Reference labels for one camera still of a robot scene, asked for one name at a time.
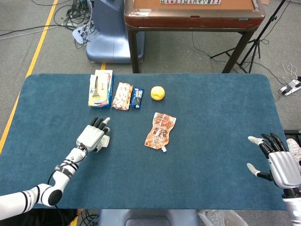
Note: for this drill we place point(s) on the blue table cloth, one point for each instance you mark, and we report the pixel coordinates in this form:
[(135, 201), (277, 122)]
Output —
[(200, 153)]

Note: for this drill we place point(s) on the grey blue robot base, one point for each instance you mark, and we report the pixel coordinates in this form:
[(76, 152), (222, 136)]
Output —
[(145, 217)]

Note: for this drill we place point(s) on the yellow round fruit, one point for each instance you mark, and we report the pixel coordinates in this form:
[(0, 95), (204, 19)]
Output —
[(158, 93)]

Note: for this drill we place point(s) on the brown mahjong table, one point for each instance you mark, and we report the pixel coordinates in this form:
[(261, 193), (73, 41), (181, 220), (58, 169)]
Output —
[(188, 22)]

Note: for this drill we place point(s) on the small blue Oreo packet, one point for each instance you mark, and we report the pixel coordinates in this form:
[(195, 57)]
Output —
[(137, 97)]

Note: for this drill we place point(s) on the black fabric cover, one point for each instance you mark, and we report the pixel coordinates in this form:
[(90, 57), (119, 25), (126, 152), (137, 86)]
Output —
[(35, 219)]

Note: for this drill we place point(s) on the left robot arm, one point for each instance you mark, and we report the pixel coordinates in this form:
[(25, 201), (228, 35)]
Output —
[(47, 193)]

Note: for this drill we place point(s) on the orange spout pouch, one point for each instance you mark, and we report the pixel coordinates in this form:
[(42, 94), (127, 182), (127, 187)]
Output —
[(160, 131)]

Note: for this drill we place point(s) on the face-up mahjong tile row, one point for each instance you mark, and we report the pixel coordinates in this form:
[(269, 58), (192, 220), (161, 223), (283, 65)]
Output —
[(188, 2)]

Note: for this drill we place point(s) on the white power strip with plugs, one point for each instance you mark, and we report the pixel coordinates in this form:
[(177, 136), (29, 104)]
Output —
[(78, 33)]

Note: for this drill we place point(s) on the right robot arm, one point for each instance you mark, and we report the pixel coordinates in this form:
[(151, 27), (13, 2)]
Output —
[(294, 207)]

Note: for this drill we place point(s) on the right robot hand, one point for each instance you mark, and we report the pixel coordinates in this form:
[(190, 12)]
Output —
[(284, 167)]

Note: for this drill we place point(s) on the white floor power strip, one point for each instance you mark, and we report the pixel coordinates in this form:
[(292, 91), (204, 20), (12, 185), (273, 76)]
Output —
[(288, 89)]

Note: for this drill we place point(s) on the black tripod stand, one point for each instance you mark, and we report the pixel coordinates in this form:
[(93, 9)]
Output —
[(271, 20)]

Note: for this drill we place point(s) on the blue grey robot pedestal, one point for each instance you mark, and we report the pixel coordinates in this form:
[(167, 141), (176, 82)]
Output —
[(108, 35)]

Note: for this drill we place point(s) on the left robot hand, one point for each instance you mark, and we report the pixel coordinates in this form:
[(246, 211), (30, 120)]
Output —
[(90, 137)]

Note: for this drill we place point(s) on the blue Oreo cardboard box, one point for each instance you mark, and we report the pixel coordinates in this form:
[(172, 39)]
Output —
[(111, 94)]

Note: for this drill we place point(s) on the clear plastic bag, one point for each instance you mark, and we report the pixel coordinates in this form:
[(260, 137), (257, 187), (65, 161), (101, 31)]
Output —
[(221, 219)]

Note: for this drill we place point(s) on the red gold snack packet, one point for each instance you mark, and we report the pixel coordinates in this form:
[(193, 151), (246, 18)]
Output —
[(121, 96)]

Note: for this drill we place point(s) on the white sneaker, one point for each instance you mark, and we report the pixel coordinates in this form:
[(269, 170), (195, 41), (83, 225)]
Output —
[(295, 146)]

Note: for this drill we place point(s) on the carded razor pack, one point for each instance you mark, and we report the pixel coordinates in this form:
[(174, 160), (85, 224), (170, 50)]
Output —
[(97, 87)]

